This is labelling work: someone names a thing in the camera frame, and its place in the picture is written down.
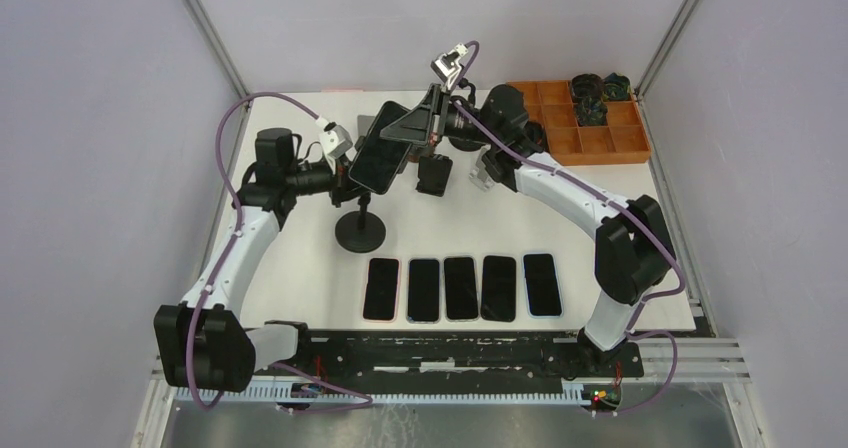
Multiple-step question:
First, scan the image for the black phone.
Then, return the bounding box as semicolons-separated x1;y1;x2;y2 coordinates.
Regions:
443;256;479;321
349;101;410;195
480;255;517;323

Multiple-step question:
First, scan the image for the small black folding stand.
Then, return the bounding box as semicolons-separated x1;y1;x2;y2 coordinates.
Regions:
416;154;453;197

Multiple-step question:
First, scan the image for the white slotted cable duct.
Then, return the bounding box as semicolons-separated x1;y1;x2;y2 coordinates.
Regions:
173;381;624;408

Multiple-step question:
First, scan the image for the silver metal phone stand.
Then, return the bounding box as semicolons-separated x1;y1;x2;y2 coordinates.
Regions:
469;148;501;192

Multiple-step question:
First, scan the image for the black mounting base plate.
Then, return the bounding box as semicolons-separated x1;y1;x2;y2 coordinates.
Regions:
288;330;645;395

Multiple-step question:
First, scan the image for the pink case phone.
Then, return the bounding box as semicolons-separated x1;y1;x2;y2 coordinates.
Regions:
362;258;400;322

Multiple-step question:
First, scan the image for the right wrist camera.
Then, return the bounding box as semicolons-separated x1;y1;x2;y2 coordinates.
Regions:
431;40;480;93

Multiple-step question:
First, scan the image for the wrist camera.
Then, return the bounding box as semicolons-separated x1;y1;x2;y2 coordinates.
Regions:
431;40;480;93
315;117;353;173

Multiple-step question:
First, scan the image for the white case phone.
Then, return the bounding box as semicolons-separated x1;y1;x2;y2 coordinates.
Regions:
522;253;563;318

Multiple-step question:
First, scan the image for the black cable coil front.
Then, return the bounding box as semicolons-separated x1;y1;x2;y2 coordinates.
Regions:
523;119;550;155

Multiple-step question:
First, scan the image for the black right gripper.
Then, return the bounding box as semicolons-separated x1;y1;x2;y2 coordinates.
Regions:
382;80;502;146

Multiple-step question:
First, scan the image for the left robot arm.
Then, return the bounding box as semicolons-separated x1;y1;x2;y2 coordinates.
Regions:
153;123;353;392

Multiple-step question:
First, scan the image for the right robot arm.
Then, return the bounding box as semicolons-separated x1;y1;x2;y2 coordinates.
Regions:
378;84;682;376

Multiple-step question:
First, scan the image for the clear acrylic phone stand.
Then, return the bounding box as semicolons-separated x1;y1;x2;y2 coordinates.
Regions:
356;115;376;137

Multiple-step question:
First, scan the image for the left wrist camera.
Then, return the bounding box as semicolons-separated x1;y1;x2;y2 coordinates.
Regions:
315;117;353;173

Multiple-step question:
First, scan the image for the tall black phone stand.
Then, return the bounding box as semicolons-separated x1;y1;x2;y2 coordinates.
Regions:
335;176;386;254
444;78;486;152

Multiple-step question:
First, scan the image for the wooden compartment tray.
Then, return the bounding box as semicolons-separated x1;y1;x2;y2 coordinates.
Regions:
509;80;652;166

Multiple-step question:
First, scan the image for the clear case phone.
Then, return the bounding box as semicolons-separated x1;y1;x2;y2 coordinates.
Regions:
407;258;441;323

